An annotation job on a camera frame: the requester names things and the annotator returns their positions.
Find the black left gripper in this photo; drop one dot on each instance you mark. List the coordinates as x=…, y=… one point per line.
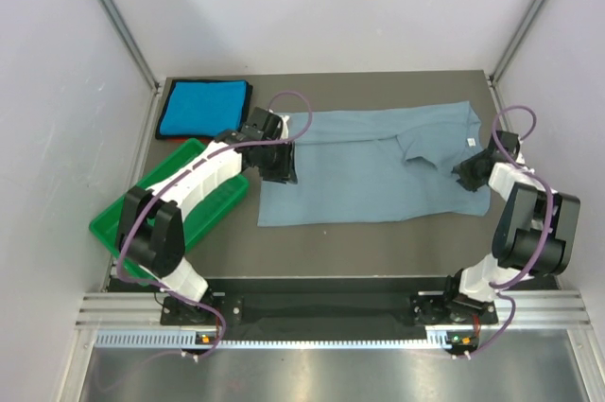
x=285, y=171

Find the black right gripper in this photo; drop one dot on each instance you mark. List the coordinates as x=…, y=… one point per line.
x=463, y=170

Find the light blue t-shirt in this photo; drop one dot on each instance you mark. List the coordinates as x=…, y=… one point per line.
x=377, y=166

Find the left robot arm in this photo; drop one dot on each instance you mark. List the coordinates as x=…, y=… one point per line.
x=150, y=231

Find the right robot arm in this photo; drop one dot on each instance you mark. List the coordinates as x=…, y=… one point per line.
x=534, y=236

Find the folded black t-shirt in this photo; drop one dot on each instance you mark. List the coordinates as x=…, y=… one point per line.
x=248, y=104

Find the folded bright blue t-shirt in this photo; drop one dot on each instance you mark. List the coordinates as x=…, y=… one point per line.
x=203, y=109

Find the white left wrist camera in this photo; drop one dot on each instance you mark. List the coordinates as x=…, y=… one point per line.
x=285, y=129

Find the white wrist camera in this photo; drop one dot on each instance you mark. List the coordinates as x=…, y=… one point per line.
x=518, y=155
x=285, y=129

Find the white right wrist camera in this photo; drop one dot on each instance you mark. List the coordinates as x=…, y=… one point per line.
x=518, y=155

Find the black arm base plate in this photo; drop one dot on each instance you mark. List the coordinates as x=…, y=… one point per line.
x=402, y=307

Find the aluminium frame rail front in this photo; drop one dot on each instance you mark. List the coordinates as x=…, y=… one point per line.
x=528, y=309

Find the right aluminium corner post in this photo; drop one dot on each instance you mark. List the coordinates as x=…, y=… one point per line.
x=527, y=21

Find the aluminium corner post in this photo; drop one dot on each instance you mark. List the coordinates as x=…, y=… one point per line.
x=527, y=21
x=124, y=34

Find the left aluminium corner post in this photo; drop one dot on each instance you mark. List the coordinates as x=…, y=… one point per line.
x=124, y=34

